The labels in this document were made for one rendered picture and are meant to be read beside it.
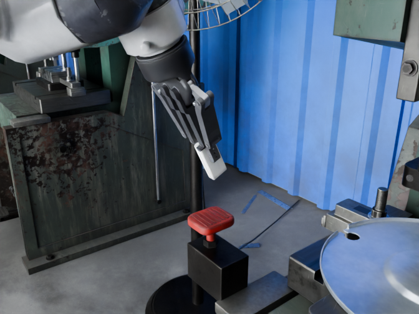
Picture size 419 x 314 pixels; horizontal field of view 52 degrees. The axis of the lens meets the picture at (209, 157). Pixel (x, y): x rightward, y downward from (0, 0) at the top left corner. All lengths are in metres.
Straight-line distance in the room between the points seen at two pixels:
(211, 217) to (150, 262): 1.24
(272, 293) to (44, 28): 0.53
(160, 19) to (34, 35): 0.15
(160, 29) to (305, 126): 1.85
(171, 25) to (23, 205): 1.47
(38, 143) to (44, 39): 1.38
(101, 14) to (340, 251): 0.43
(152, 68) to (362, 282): 0.37
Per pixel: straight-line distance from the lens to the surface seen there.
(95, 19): 0.45
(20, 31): 0.49
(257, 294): 0.76
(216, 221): 0.72
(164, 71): 0.57
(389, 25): 0.57
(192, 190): 1.41
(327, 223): 0.83
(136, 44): 0.55
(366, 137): 2.10
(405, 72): 0.57
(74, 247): 2.07
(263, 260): 1.97
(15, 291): 1.94
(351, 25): 0.60
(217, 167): 0.69
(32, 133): 1.83
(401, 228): 0.72
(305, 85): 2.29
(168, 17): 0.55
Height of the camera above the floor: 1.12
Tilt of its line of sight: 22 degrees down
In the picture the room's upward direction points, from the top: straight up
